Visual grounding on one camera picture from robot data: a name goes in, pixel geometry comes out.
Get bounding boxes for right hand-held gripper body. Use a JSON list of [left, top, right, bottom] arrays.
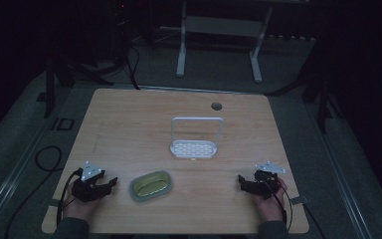
[[249, 160, 287, 200]]

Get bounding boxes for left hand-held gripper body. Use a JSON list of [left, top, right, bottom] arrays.
[[71, 160, 106, 203]]

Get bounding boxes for yellow-green dish with grey rim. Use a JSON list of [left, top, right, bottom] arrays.
[[128, 169, 174, 204]]

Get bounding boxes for white slotted rack with handle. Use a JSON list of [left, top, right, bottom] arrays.
[[169, 116, 226, 160]]

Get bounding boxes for person's left hand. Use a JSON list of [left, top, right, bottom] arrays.
[[62, 184, 97, 221]]

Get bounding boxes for person's right hand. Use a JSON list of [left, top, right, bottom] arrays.
[[253, 177, 288, 223]]

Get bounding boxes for grey tape strip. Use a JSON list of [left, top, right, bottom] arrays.
[[289, 195, 308, 206]]

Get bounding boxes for black stand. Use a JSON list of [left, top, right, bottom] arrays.
[[266, 43, 344, 135], [43, 56, 115, 120]]

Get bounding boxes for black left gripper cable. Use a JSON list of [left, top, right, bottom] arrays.
[[56, 167, 85, 228]]

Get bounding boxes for black hanging cable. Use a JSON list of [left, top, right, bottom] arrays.
[[124, 39, 142, 92]]

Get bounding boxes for white metal desk frame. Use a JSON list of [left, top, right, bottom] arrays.
[[175, 0, 275, 85]]

